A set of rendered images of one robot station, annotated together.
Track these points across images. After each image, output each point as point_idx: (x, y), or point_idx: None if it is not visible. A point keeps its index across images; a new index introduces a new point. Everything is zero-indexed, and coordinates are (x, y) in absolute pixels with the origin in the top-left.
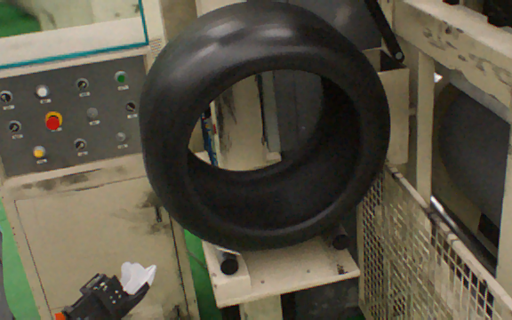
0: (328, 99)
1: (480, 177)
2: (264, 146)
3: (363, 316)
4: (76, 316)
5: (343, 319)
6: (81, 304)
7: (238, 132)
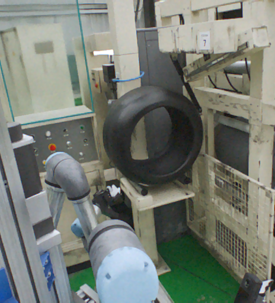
0: (174, 127)
1: (236, 156)
2: None
3: (185, 237)
4: (95, 202)
5: (176, 238)
6: (96, 197)
7: (137, 144)
